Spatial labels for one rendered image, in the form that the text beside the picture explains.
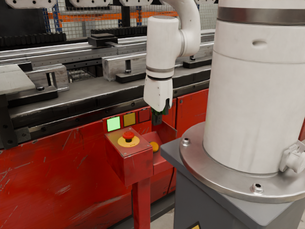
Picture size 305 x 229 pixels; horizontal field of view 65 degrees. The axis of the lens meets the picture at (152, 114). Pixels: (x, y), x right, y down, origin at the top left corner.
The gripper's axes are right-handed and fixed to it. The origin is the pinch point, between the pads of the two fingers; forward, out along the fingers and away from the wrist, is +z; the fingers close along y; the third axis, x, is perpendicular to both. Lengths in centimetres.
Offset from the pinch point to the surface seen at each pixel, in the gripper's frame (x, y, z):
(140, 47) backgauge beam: 30, -65, -5
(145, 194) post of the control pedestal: -4.7, 2.4, 31.1
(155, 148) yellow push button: 0.2, 0.1, 12.5
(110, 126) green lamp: -12.3, -9.8, 4.9
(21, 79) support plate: -35.7, -16.7, -14.0
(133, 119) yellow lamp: -3.6, -9.8, 4.8
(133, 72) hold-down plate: 9.1, -33.4, -3.0
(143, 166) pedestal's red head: -8.4, 6.1, 12.4
